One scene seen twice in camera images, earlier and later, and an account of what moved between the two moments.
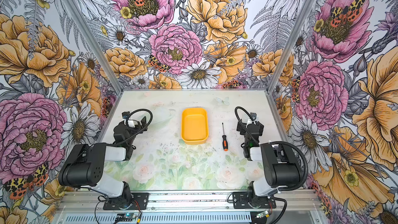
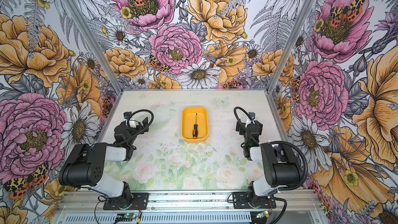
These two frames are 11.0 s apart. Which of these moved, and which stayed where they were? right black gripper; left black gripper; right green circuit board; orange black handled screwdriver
Moved: orange black handled screwdriver
Stayed: right black gripper; right green circuit board; left black gripper
